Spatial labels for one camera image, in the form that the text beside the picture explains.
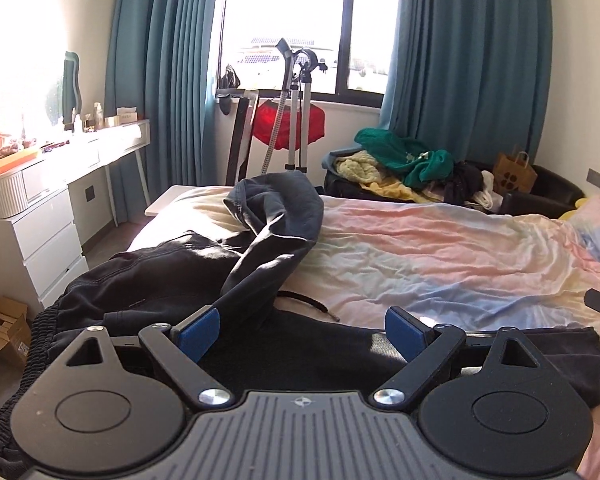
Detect red fabric bag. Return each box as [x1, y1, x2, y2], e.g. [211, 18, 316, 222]
[252, 99, 326, 152]

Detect black open suitcase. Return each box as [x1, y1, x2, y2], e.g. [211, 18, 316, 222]
[322, 147, 377, 197]

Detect black pants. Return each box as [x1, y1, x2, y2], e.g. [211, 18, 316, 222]
[0, 170, 600, 468]

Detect teal curtain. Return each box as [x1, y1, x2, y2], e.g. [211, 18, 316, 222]
[377, 0, 553, 166]
[104, 0, 231, 223]

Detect silver garment steamer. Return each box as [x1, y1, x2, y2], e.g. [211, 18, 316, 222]
[262, 37, 328, 177]

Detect small black hanging bag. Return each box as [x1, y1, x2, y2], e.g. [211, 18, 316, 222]
[220, 63, 242, 116]

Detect black armchair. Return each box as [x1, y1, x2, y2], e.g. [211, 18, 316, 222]
[460, 160, 586, 219]

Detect orange tray with trinkets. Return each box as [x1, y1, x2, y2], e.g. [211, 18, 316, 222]
[0, 129, 39, 177]

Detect black framed window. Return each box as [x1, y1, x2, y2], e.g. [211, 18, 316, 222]
[212, 0, 403, 108]

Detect bed with pastel sheet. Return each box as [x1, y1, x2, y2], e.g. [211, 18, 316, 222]
[127, 184, 600, 480]

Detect brown paper bag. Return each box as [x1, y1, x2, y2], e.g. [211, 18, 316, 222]
[492, 145, 539, 194]

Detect white drawer chest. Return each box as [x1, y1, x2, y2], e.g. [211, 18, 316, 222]
[0, 170, 90, 313]

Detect dark clothes heap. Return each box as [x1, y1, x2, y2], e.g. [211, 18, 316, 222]
[442, 161, 484, 204]

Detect white and black folded board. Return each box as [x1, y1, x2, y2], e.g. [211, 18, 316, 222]
[215, 88, 260, 187]

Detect yellow knit garment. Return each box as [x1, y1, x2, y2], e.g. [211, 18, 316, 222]
[335, 151, 427, 204]

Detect white cloth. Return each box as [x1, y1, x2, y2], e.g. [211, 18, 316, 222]
[467, 170, 504, 212]

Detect green framed mirror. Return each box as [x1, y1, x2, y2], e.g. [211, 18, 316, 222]
[60, 51, 84, 127]

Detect cream tissue box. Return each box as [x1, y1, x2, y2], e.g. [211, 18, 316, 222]
[105, 107, 140, 126]

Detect green garment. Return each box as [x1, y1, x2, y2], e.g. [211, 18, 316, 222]
[355, 127, 455, 189]

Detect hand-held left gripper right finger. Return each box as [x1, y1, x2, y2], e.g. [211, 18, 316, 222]
[372, 306, 551, 407]

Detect white dressing table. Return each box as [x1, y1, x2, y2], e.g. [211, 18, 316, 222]
[22, 119, 151, 227]

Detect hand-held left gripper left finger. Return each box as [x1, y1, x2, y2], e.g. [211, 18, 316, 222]
[55, 305, 233, 408]

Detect cardboard box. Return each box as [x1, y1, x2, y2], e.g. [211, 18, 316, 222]
[0, 296, 34, 372]

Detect pastel pillow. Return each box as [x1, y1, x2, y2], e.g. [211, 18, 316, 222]
[559, 195, 600, 267]

